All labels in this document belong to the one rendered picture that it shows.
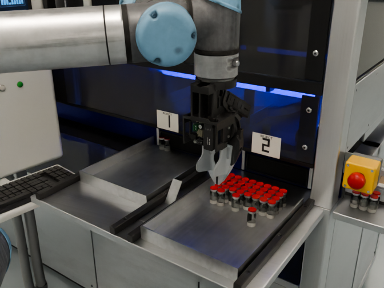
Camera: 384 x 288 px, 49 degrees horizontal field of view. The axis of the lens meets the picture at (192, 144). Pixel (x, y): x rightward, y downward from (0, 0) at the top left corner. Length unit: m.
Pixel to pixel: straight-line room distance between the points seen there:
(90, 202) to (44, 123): 0.49
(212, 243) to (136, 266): 0.79
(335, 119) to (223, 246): 0.40
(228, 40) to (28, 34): 0.30
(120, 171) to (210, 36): 0.74
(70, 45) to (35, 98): 1.02
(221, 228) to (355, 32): 0.54
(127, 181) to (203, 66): 0.65
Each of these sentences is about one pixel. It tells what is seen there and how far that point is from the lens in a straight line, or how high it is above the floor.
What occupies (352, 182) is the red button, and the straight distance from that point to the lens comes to 1.08.
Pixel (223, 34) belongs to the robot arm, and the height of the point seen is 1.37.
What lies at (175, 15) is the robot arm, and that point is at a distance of 0.52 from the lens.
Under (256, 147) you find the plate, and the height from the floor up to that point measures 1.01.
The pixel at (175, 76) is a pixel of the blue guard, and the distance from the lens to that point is 1.28.
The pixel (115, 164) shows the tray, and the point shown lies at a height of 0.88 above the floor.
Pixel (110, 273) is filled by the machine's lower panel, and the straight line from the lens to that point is 1.93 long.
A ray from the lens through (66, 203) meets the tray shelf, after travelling 1.21.
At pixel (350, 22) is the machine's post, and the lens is 1.03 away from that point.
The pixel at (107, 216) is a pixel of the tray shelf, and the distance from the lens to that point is 1.13.
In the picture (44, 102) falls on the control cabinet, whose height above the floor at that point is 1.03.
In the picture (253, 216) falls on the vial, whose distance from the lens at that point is 1.05.
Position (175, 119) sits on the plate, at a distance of 1.32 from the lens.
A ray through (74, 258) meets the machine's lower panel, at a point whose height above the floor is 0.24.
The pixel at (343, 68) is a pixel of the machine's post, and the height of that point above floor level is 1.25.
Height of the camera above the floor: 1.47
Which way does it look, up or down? 23 degrees down
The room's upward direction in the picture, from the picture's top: straight up
